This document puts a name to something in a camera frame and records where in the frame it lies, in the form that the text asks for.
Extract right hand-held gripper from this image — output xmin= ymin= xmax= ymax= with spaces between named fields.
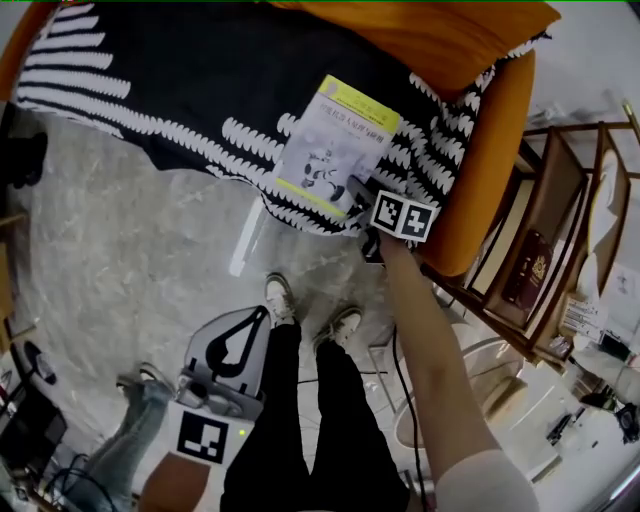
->
xmin=346 ymin=175 xmax=441 ymax=260

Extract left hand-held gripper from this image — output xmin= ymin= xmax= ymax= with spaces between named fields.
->
xmin=167 ymin=304 xmax=273 ymax=467

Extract yellow and white booklet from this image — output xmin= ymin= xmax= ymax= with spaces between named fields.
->
xmin=273 ymin=73 xmax=402 ymax=222

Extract orange sofa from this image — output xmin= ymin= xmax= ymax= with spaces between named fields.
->
xmin=0 ymin=0 xmax=562 ymax=280

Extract person's left forearm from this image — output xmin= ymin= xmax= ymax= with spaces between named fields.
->
xmin=138 ymin=452 xmax=211 ymax=512

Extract person's right forearm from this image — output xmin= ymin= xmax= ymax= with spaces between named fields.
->
xmin=378 ymin=238 xmax=504 ymax=484

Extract round glass side table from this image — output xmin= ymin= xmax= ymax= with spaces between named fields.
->
xmin=367 ymin=319 xmax=531 ymax=454

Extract person's left shoe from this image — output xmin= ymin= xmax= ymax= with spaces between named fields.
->
xmin=263 ymin=272 xmax=297 ymax=327

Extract person's shoe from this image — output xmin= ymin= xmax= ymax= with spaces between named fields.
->
xmin=263 ymin=272 xmax=297 ymax=327
xmin=313 ymin=305 xmax=365 ymax=347

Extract person's black trousers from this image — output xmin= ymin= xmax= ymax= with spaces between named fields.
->
xmin=219 ymin=319 xmax=412 ymax=512

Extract person's right shoe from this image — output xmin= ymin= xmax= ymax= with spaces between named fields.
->
xmin=313 ymin=305 xmax=365 ymax=347

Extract large orange cushion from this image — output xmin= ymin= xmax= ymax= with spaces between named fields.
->
xmin=272 ymin=0 xmax=562 ymax=104

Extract dark red booklet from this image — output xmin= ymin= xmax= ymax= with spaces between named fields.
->
xmin=500 ymin=228 xmax=555 ymax=317

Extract black white striped blanket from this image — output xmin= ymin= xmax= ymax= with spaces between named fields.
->
xmin=13 ymin=1 xmax=552 ymax=240

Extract wooden side table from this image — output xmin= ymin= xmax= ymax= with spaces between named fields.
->
xmin=423 ymin=99 xmax=640 ymax=372

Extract white slipper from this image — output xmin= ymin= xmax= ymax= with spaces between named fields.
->
xmin=585 ymin=148 xmax=632 ymax=297

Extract white paper tag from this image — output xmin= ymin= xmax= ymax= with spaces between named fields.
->
xmin=560 ymin=293 xmax=610 ymax=342

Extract person's white shirt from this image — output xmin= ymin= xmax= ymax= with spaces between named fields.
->
xmin=428 ymin=448 xmax=542 ymax=512

